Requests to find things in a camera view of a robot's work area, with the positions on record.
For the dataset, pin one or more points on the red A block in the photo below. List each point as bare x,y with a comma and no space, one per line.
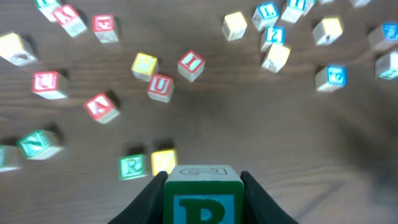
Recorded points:
101,108

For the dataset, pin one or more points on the yellow block right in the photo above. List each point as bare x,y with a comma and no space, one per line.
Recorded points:
327,31

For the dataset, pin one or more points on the green N block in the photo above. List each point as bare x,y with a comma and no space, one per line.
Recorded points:
40,145

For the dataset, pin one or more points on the yellow block below 2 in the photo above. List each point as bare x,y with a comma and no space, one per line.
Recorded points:
276,57

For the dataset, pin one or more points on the green Z block right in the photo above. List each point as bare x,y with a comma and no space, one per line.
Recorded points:
386,66

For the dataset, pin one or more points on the red U block left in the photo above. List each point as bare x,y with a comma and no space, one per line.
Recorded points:
50,85

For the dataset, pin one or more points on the green B block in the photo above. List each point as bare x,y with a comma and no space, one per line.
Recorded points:
210,194

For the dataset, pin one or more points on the yellow C block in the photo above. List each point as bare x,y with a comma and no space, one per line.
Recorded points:
144,66

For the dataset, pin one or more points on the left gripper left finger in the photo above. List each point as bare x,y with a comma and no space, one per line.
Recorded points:
147,207

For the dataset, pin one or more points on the green R block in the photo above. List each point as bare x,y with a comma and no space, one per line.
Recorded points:
132,167

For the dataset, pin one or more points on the yellow O block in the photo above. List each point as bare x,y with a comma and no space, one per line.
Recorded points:
234,26
164,160

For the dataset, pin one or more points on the blue T block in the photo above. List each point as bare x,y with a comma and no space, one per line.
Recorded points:
293,10

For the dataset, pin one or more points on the yellow block left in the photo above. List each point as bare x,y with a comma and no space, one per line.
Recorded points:
16,50

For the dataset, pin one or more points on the blue D block right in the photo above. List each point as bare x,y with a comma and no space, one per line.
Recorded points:
383,37

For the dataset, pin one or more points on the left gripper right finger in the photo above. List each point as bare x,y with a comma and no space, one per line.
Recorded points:
259,207

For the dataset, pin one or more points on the red I block centre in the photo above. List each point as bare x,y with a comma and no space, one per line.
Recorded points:
191,65

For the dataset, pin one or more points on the green F block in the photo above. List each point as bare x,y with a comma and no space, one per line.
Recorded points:
46,7

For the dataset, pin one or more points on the blue 2 block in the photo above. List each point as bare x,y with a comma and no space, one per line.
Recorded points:
272,35

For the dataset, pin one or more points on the red E block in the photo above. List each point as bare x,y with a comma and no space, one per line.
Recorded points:
105,28

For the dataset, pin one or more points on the blue P block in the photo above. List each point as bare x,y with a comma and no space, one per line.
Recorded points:
331,78

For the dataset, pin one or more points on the blue L block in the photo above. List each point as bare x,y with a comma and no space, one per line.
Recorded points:
265,15

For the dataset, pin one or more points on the green J block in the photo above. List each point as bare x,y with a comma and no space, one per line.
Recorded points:
9,158

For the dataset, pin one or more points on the red u block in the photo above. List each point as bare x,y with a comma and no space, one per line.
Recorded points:
160,88
50,85

